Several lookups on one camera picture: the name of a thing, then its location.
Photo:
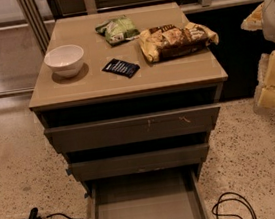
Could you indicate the open bottom grey drawer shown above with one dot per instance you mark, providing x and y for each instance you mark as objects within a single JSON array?
[{"x": 163, "y": 194}]

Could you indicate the green snack bag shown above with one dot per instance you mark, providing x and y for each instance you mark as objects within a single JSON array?
[{"x": 117, "y": 30}]

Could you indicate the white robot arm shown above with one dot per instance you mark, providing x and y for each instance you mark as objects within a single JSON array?
[{"x": 263, "y": 18}]

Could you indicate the grey drawer cabinet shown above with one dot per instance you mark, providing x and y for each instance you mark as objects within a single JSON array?
[{"x": 95, "y": 95}]

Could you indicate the middle grey drawer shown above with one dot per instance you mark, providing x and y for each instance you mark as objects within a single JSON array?
[{"x": 138, "y": 163}]

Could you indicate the yellow brown chip bag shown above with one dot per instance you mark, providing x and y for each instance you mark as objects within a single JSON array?
[{"x": 168, "y": 41}]

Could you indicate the dark blue rxbar wrapper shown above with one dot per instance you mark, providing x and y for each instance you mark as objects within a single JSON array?
[{"x": 121, "y": 67}]

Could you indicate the white ceramic bowl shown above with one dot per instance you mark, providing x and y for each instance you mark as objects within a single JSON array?
[{"x": 65, "y": 61}]

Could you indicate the top grey drawer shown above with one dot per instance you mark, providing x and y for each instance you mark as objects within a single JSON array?
[{"x": 133, "y": 129}]

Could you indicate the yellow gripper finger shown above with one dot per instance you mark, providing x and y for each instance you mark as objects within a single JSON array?
[
  {"x": 254, "y": 20},
  {"x": 265, "y": 91}
]

